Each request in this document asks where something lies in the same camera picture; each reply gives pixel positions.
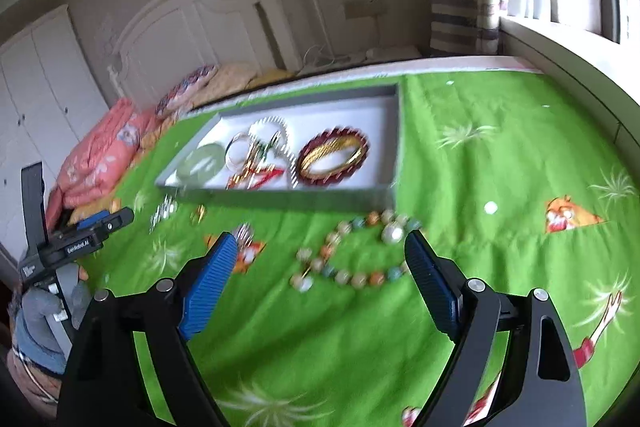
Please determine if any pink floral quilt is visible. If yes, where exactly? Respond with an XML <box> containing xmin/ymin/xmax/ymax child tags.
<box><xmin>47</xmin><ymin>97</ymin><xmax>163</xmax><ymax>218</ymax></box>

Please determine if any red patterned pillow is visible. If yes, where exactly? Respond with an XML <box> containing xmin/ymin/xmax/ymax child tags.
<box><xmin>155</xmin><ymin>64</ymin><xmax>221</xmax><ymax>118</ymax></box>

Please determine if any silver filigree brooch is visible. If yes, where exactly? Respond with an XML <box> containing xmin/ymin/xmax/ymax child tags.
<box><xmin>149</xmin><ymin>194</ymin><xmax>178</xmax><ymax>233</ymax></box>

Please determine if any wide ornate gold bangle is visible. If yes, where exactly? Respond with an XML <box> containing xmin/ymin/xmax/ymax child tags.
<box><xmin>302</xmin><ymin>134</ymin><xmax>365</xmax><ymax>175</ymax></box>

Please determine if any pale green jade bangle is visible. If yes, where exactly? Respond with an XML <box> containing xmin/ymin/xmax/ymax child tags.
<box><xmin>181</xmin><ymin>144</ymin><xmax>226</xmax><ymax>182</ymax></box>

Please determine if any white window sill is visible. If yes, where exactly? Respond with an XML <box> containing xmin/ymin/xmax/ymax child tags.
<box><xmin>500</xmin><ymin>14</ymin><xmax>640</xmax><ymax>148</ymax></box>

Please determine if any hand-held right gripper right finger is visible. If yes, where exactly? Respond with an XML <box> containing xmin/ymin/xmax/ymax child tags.
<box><xmin>405</xmin><ymin>229</ymin><xmax>587</xmax><ymax>427</ymax></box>

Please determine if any white pearl necklace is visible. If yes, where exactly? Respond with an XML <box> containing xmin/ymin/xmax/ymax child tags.
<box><xmin>250</xmin><ymin>116</ymin><xmax>297</xmax><ymax>188</ymax></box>

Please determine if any yellow floral pillow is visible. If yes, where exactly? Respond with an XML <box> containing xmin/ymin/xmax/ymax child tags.
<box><xmin>192</xmin><ymin>63</ymin><xmax>296</xmax><ymax>108</ymax></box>

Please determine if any red cord bracelet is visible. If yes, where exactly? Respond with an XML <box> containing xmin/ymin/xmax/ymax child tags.
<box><xmin>227</xmin><ymin>162</ymin><xmax>287</xmax><ymax>190</ymax></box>

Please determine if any grey cardboard box tray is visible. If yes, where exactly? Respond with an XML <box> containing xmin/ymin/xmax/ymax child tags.
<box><xmin>154</xmin><ymin>83</ymin><xmax>403</xmax><ymax>212</ymax></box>

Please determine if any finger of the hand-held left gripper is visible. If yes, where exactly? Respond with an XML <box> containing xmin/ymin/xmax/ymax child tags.
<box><xmin>75</xmin><ymin>207</ymin><xmax>135</xmax><ymax>238</ymax></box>

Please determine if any multicolour stone bead bracelet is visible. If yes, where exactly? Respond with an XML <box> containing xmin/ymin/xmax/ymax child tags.
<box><xmin>290</xmin><ymin>208</ymin><xmax>423</xmax><ymax>293</ymax></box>

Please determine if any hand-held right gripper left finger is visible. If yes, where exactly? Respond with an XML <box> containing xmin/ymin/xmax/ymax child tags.
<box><xmin>60</xmin><ymin>231</ymin><xmax>238</xmax><ymax>427</ymax></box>

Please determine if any cream wooden headboard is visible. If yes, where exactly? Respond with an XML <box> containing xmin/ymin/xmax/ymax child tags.
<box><xmin>107</xmin><ymin>0</ymin><xmax>301</xmax><ymax>108</ymax></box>

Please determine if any white wardrobe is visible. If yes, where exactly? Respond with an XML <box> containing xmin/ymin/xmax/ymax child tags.
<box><xmin>0</xmin><ymin>4</ymin><xmax>108</xmax><ymax>258</ymax></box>

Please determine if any green printed bed sheet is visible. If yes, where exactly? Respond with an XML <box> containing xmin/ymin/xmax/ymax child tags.
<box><xmin>60</xmin><ymin>67</ymin><xmax>640</xmax><ymax>427</ymax></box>

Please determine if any white cable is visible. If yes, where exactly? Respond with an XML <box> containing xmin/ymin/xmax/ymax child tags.
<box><xmin>300</xmin><ymin>44</ymin><xmax>351</xmax><ymax>65</ymax></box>

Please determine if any dark red bead bracelet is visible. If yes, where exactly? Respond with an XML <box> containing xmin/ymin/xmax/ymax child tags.
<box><xmin>296</xmin><ymin>127</ymin><xmax>371</xmax><ymax>182</ymax></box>

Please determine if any silver bangle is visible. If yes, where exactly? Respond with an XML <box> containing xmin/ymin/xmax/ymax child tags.
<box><xmin>226</xmin><ymin>133</ymin><xmax>261</xmax><ymax>170</ymax></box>

